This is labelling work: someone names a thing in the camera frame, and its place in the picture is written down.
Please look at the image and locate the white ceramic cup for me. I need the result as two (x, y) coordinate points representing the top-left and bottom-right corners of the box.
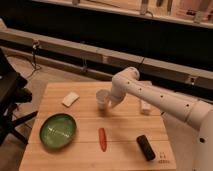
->
(96, 89), (110, 110)

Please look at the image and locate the white box under arm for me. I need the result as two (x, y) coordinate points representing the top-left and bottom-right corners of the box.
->
(140, 100), (151, 115)

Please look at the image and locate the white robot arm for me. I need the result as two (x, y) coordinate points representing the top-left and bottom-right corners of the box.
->
(110, 67), (213, 171)

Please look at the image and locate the green ceramic bowl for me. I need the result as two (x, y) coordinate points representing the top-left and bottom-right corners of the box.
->
(39, 113), (77, 149)

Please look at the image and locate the red chili pepper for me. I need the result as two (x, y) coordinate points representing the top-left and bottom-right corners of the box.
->
(98, 128), (107, 152)

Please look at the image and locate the white rectangular sponge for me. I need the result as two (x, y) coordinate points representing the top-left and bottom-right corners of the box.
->
(62, 92), (79, 107)

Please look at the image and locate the wooden cutting board table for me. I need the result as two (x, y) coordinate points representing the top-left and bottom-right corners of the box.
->
(19, 82), (176, 171)

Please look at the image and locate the black rectangular block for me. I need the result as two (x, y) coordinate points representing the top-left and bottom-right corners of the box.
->
(136, 135), (156, 161)

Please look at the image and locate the black office chair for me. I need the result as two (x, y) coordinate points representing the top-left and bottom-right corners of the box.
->
(0, 48), (37, 146)

